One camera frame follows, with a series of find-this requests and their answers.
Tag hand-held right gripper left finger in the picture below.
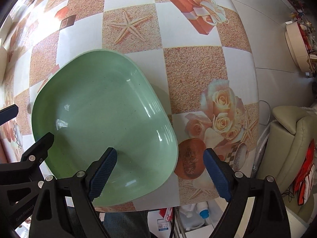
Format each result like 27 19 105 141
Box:
29 147 118 238

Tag beige leather sofa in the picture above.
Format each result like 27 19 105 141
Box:
256 105 317 219

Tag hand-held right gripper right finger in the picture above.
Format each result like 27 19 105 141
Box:
202 148 292 238

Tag person's jeans leg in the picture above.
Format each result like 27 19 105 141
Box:
103 211 151 238

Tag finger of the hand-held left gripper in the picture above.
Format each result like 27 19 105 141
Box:
0 105 19 127
0 132 55 230

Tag printed checkered tablecloth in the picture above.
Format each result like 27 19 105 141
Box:
0 0 261 210

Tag cream round cabinet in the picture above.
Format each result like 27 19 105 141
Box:
284 20 317 73

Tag white bottle with blue cap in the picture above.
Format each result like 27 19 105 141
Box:
178 201 216 231

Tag red and white cushion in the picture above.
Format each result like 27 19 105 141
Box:
293 139 317 206

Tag white box with label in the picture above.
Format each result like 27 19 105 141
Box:
148 211 174 236

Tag green plate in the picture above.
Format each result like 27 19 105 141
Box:
31 50 179 207

